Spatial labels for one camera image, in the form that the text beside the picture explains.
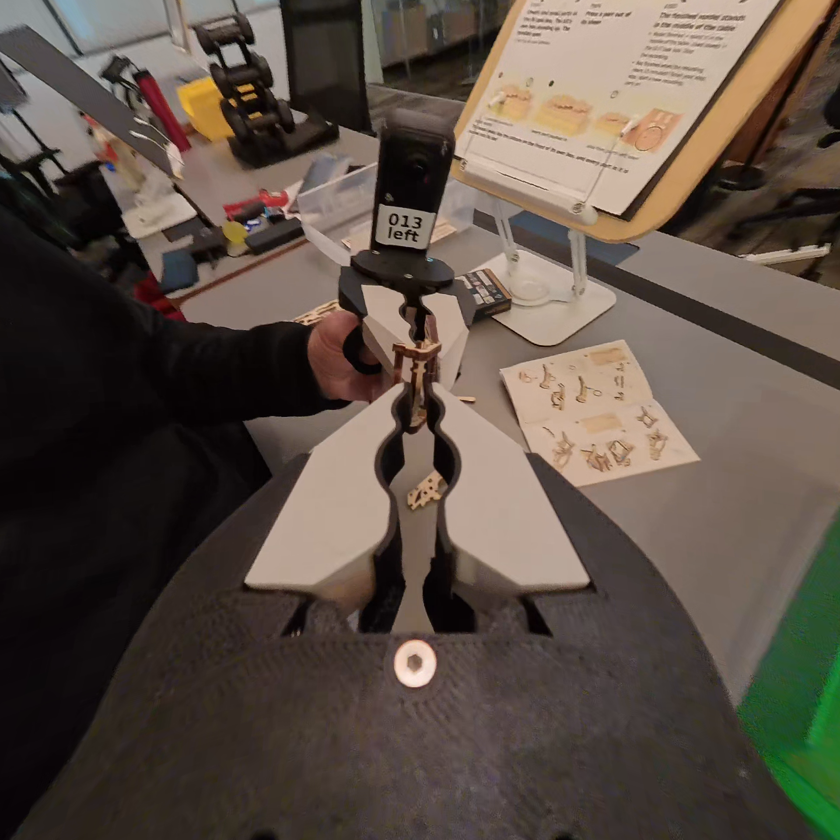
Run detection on white cloth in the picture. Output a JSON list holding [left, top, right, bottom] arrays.
[[121, 190, 198, 238]]

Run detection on yellow plastic bin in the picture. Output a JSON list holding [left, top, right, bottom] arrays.
[[177, 77, 234, 142]]

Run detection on red bottle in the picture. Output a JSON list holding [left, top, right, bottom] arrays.
[[134, 66, 193, 152]]

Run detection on dark blue pouch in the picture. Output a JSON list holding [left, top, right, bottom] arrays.
[[161, 251, 199, 295]]

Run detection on white metal bar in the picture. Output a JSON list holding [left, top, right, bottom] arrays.
[[738, 241, 840, 265]]

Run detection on black monitor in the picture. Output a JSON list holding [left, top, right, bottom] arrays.
[[281, 0, 371, 132]]

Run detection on green plastic crate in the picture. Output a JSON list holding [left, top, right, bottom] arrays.
[[738, 545, 840, 840]]

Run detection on black flat device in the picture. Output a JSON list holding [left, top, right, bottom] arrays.
[[246, 220, 306, 256]]

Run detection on red hand tool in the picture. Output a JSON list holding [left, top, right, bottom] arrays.
[[223, 189, 290, 221]]

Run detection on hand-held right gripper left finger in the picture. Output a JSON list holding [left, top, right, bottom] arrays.
[[244, 384, 408, 624]]

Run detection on wooden book stand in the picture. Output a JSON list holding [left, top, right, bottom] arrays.
[[451, 0, 840, 347]]

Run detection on black cardboard box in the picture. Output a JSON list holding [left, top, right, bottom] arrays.
[[453, 268, 513, 324]]

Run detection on black slanted board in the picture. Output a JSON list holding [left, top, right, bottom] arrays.
[[0, 25, 185, 178]]

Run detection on person's left forearm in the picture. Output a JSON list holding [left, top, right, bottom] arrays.
[[151, 318, 329, 434]]

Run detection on printed instruction sheet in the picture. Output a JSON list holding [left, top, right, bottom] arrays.
[[456, 0, 785, 217]]

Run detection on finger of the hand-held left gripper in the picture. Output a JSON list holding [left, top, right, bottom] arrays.
[[422, 294, 471, 389], [361, 285, 412, 400]]

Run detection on small wooden model part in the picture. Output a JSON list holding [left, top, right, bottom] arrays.
[[407, 474, 448, 511]]

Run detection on person's left hand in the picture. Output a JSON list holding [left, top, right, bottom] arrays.
[[308, 310, 389, 403]]

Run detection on folded instruction leaflet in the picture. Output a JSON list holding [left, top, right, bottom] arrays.
[[500, 339, 702, 488]]

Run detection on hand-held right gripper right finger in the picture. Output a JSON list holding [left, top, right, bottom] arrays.
[[427, 384, 592, 599]]

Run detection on black dumbbell rack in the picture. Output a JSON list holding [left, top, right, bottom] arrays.
[[193, 13, 339, 168]]

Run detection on wooden model assembly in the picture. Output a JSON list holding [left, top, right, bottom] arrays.
[[392, 335, 442, 434]]

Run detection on clear plastic container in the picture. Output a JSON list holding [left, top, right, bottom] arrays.
[[298, 163, 476, 253]]

